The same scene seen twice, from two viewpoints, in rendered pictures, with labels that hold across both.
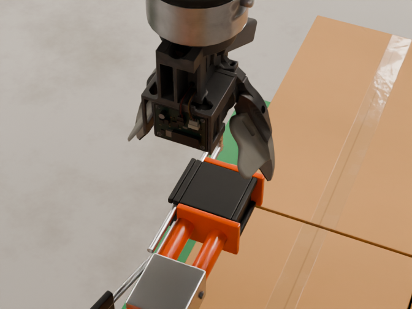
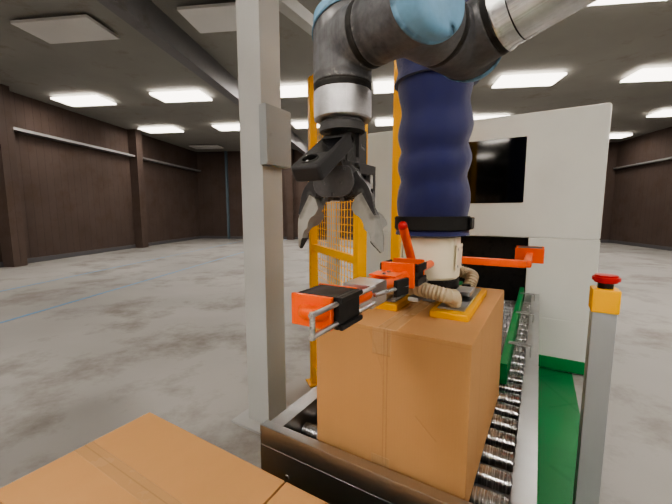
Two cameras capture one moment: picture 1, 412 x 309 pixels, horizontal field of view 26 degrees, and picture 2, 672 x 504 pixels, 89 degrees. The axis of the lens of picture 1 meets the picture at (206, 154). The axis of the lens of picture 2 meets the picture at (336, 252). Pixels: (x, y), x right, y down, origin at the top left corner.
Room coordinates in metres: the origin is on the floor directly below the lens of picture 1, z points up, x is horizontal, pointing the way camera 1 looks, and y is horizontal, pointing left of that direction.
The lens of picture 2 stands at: (1.18, 0.07, 1.23)
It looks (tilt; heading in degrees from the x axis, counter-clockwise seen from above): 7 degrees down; 188
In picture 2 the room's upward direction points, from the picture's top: straight up
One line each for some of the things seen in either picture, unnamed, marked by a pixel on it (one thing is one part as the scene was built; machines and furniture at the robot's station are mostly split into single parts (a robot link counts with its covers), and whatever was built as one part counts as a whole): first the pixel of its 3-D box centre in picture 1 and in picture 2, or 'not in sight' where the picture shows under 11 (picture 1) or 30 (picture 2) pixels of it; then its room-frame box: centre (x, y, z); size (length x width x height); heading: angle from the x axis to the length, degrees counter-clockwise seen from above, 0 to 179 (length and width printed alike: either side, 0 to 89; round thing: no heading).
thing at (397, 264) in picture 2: not in sight; (403, 272); (0.32, 0.12, 1.08); 0.10 x 0.08 x 0.06; 67
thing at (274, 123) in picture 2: not in sight; (276, 137); (-0.64, -0.50, 1.62); 0.20 x 0.05 x 0.30; 157
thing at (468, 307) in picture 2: not in sight; (461, 296); (0.13, 0.31, 0.97); 0.34 x 0.10 x 0.05; 157
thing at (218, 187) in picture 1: (221, 205); (325, 304); (0.64, -0.02, 1.08); 0.08 x 0.07 x 0.05; 157
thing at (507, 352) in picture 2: not in sight; (522, 319); (-0.90, 0.89, 0.60); 1.60 x 0.11 x 0.09; 157
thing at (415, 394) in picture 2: not in sight; (421, 361); (0.10, 0.20, 0.75); 0.60 x 0.40 x 0.40; 156
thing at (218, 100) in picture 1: (194, 74); (344, 164); (0.62, 0.01, 1.30); 0.09 x 0.08 x 0.12; 157
